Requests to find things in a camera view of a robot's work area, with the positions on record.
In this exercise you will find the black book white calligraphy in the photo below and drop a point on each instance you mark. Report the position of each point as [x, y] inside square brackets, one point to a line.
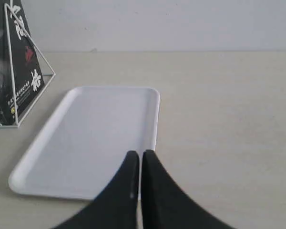
[16, 71]

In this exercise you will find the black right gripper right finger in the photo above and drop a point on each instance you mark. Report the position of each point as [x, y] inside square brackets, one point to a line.
[165, 205]

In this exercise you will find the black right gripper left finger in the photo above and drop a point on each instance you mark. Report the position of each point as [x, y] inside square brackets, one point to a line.
[116, 206]

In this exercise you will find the white rectangular plastic tray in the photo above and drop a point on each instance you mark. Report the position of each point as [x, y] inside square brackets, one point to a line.
[84, 141]

